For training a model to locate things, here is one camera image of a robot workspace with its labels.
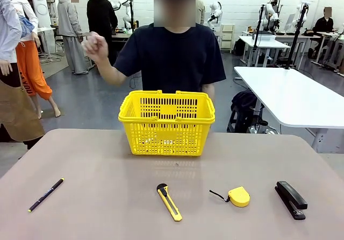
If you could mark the person's right hand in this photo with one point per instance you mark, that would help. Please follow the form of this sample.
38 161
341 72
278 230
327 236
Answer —
96 46

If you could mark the black pen yellow ends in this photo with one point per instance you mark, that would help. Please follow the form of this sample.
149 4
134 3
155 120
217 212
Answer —
45 195

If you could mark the person's right forearm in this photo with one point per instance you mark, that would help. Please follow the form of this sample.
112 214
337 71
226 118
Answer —
110 73

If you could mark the person's left forearm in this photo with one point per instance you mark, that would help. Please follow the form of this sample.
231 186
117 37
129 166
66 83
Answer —
209 92

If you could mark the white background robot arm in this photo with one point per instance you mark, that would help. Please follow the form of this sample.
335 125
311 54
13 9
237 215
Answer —
215 12
299 11
126 18
271 12

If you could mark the person in black jacket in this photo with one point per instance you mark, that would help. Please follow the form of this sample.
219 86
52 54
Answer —
100 16

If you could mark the person in grey hoodie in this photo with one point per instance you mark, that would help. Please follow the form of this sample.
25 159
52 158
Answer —
68 22

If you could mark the person in navy t-shirt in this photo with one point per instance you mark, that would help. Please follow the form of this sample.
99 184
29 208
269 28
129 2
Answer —
174 59

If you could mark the standing background person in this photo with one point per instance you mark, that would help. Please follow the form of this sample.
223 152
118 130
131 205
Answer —
200 11

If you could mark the yellow plastic shopping basket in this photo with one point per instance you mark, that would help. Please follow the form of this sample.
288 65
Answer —
166 140

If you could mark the seated person in black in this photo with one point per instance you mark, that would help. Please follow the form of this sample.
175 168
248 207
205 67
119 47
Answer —
323 26

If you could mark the white standing air conditioner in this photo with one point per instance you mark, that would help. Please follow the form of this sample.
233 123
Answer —
40 6

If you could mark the mannequin with orange pants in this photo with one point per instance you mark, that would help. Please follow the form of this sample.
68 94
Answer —
32 73

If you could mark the mannequin striped shirt brown apron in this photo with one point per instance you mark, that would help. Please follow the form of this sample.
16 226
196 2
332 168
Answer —
10 102

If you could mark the white drawer cabinet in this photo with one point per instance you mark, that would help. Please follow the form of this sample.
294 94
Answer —
228 36

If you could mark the black backpack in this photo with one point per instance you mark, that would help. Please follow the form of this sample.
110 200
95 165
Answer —
242 108

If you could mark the thin black tripod stand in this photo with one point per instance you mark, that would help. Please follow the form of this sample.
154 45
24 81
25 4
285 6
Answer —
258 32

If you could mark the yellow utility knife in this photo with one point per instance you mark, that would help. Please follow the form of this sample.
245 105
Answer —
168 201

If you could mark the white computer monitor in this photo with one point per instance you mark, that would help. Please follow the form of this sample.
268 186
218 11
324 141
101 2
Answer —
289 22

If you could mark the tall black tripod stand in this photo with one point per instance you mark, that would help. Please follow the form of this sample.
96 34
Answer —
295 41

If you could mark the yellow tape measure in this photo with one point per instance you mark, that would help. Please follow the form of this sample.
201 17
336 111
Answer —
239 197

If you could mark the long white background desk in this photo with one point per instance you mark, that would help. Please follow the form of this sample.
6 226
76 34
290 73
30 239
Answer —
309 36

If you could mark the black stapler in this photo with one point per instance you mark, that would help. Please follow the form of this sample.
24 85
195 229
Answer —
291 198

